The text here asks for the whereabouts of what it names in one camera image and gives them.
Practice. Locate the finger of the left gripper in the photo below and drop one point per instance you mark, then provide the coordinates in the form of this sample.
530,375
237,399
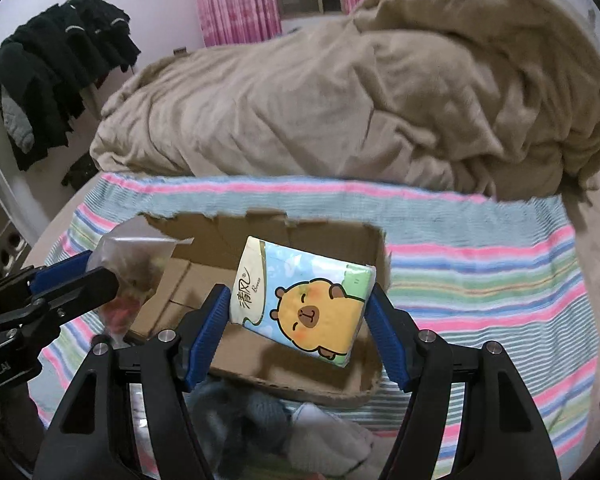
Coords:
65,302
48,277

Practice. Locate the brown cardboard box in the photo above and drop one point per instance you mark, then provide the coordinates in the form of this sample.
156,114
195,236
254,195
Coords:
213,258

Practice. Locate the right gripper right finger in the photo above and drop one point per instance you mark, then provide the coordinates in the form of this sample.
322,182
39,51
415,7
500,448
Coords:
502,434

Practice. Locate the striped pastel towel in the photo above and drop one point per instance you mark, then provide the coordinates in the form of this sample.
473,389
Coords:
469,268

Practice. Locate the white socks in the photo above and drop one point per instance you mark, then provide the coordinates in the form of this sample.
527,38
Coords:
326,444

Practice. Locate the capybara tissue pack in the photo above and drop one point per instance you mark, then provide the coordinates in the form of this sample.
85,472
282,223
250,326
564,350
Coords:
310,303

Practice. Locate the pink curtain left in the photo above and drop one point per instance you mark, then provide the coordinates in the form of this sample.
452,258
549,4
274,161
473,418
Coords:
238,21

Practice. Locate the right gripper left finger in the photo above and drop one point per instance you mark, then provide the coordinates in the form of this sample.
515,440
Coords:
92,433

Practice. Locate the clear plastic snack bag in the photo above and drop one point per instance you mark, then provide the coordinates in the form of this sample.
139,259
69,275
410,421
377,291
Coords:
137,254

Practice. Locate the tan crumpled blanket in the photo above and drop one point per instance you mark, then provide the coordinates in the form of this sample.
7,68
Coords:
492,97

